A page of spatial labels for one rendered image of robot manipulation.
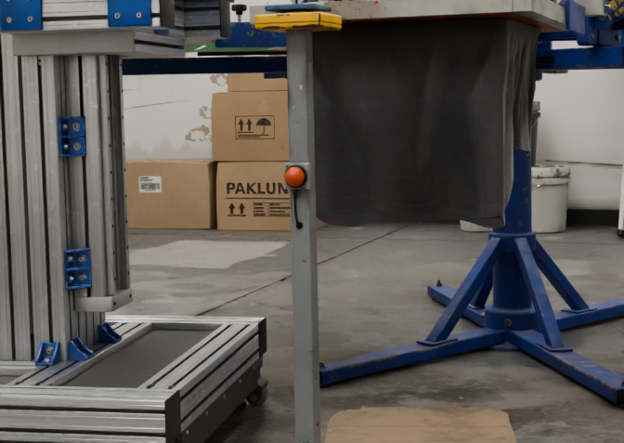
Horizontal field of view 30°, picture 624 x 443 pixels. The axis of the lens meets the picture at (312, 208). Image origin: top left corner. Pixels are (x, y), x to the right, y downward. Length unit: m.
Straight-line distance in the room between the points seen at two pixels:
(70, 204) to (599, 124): 4.78
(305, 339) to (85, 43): 0.78
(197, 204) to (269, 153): 0.58
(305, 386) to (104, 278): 0.60
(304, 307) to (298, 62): 0.47
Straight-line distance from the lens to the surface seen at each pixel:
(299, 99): 2.20
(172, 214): 7.31
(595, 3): 3.10
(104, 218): 2.64
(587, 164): 7.04
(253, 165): 7.06
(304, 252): 2.22
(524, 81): 2.67
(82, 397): 2.33
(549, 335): 3.50
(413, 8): 2.34
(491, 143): 2.40
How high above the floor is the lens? 0.80
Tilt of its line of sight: 5 degrees down
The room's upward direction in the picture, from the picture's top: 1 degrees counter-clockwise
